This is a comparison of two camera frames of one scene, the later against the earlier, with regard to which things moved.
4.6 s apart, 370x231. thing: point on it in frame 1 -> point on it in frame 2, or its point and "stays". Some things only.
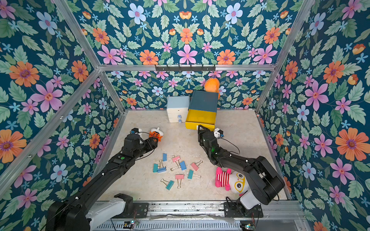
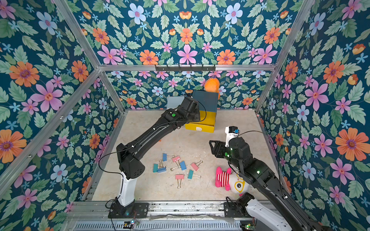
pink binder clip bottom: x=179 y=177 stays
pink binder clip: x=195 y=165 stays
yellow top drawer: x=206 y=119 stays
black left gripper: x=149 y=147 -> x=196 y=113
